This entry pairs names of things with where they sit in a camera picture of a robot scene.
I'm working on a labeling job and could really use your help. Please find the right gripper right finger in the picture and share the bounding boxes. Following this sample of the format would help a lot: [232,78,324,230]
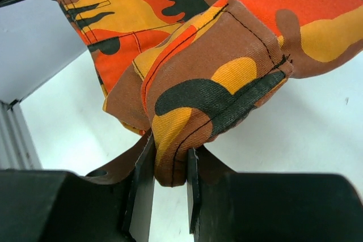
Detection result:
[187,147,362,241]

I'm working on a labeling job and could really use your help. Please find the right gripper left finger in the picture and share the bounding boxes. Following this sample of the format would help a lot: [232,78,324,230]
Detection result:
[1,133,155,241]

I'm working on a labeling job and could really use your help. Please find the orange camouflage trousers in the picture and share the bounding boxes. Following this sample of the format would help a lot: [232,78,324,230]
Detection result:
[55,0,362,186]

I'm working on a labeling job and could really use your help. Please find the aluminium rail frame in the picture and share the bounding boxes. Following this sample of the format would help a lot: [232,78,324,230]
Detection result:
[1,102,42,170]

